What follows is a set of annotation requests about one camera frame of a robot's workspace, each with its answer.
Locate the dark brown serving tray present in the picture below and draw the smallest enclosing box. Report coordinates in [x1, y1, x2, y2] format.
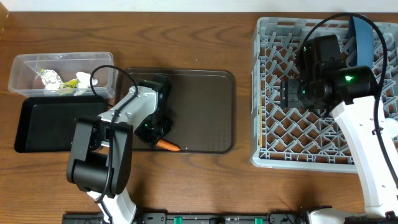
[127, 67, 236, 154]

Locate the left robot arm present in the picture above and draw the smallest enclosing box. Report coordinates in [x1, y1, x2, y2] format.
[67, 75, 172, 223]

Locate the wooden chopstick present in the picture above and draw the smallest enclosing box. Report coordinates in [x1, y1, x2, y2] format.
[258, 102, 262, 148]

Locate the orange carrot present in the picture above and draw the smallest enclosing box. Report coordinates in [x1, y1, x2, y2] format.
[156, 139, 180, 152]

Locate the foil ball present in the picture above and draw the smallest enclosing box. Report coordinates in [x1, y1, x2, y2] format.
[39, 69, 63, 90]

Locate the white tissue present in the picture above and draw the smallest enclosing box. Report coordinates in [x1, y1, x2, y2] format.
[76, 72, 98, 88]

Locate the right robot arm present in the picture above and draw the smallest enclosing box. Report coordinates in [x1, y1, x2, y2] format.
[280, 35, 397, 223]

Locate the grey dishwasher rack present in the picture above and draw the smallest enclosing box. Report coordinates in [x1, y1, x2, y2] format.
[251, 17, 397, 173]

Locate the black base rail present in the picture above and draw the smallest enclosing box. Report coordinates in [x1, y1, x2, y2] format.
[61, 213, 309, 224]

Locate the clear plastic bin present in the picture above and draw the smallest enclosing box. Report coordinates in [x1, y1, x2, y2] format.
[8, 52, 118, 98]

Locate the light blue cup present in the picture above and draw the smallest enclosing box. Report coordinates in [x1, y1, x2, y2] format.
[385, 118, 398, 138]

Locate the black plastic tray bin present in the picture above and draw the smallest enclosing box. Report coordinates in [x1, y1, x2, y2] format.
[14, 96, 106, 153]

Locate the dark blue plate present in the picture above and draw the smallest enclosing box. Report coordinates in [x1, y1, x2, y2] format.
[348, 16, 374, 68]

